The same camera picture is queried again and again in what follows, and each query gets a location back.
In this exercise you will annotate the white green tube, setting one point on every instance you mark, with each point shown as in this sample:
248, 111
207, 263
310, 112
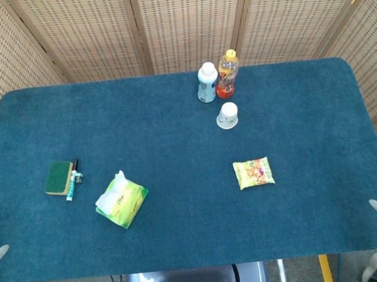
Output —
71, 188

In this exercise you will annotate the white plastic bottle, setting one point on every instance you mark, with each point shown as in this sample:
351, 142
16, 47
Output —
207, 83

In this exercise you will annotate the green tissue pack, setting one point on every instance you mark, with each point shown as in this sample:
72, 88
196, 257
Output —
127, 202

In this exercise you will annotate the green yellow sponge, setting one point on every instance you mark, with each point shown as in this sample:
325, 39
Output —
58, 177

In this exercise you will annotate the blue carpet table mat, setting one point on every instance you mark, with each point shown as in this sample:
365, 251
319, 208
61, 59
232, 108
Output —
185, 168

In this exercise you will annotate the orange drink bottle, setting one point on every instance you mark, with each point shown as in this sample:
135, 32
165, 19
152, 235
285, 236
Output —
227, 75

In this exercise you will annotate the yellow snack packet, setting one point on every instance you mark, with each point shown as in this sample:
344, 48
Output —
253, 173

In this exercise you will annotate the white paper cup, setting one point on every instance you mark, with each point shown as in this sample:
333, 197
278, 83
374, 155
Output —
228, 115

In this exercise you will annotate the black marker pen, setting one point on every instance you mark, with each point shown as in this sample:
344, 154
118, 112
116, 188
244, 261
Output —
76, 164

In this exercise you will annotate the yellow floor tape strip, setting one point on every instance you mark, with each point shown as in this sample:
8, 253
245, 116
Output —
326, 271

